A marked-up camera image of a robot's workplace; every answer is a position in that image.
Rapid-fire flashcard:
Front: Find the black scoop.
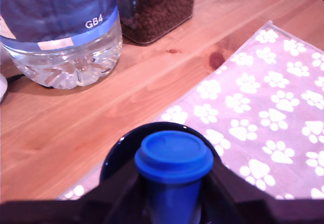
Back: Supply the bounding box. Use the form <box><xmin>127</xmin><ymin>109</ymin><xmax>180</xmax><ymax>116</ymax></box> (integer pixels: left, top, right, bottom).
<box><xmin>115</xmin><ymin>0</ymin><xmax>139</xmax><ymax>29</ymax></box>

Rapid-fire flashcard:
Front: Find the small white round camera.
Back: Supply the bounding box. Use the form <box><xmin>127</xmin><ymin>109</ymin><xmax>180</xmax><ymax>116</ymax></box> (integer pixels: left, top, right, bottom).
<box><xmin>0</xmin><ymin>73</ymin><xmax>9</xmax><ymax>104</ymax></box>

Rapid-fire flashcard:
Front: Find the large clear water bottle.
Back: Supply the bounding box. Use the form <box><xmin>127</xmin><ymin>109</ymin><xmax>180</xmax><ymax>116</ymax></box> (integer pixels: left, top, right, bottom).
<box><xmin>0</xmin><ymin>0</ymin><xmax>124</xmax><ymax>90</ymax></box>

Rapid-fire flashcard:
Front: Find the paw print table cloth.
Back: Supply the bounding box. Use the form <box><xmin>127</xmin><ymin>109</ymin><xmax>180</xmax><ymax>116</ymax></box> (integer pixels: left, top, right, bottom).
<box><xmin>57</xmin><ymin>20</ymin><xmax>324</xmax><ymax>201</ymax></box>

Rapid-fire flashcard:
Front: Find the clear plastic storage container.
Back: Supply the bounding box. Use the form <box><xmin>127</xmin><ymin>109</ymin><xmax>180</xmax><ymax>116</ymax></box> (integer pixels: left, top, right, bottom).
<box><xmin>112</xmin><ymin>0</ymin><xmax>196</xmax><ymax>45</ymax></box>

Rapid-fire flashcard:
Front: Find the black coffee mug white print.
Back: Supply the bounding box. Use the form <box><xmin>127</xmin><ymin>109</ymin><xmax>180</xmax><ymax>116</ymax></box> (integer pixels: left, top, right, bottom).
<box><xmin>99</xmin><ymin>121</ymin><xmax>223</xmax><ymax>184</ymax></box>

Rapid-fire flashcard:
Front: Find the brown coffee granules heap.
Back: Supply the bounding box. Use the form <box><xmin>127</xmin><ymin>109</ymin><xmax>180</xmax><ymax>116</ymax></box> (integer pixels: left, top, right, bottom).
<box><xmin>120</xmin><ymin>0</ymin><xmax>195</xmax><ymax>44</ymax></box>

